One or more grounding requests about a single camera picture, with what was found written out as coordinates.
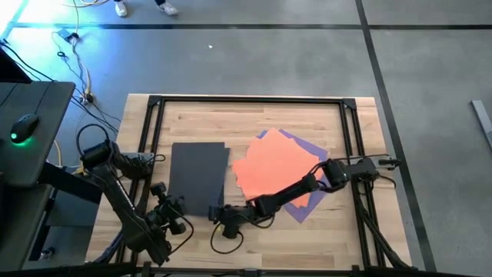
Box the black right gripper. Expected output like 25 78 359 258
208 199 266 226

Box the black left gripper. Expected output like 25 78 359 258
148 195 188 236

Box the dark grey base panel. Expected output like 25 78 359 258
46 169 105 229

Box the dark grey desk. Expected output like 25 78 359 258
0 80 105 272

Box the black computer mouse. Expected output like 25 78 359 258
9 112 41 145

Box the black floor tape strip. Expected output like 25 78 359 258
354 0 438 272
15 23 492 31

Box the grey metal bar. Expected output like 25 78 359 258
471 98 492 152

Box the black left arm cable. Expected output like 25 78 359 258
75 123 195 255

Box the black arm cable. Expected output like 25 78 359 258
75 123 195 255
209 213 276 255

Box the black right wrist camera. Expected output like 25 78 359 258
221 222 241 240

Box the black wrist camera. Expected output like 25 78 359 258
149 182 168 198
221 222 241 240

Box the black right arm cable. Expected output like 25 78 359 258
209 213 276 255

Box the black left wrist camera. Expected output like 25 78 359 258
149 182 168 198

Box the black aluminium table frame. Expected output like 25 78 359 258
87 94 413 277

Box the black floor cable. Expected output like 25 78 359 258
0 38 121 134

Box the yellow floor cable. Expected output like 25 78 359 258
53 138 64 167

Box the white floor cable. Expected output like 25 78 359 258
63 0 111 102

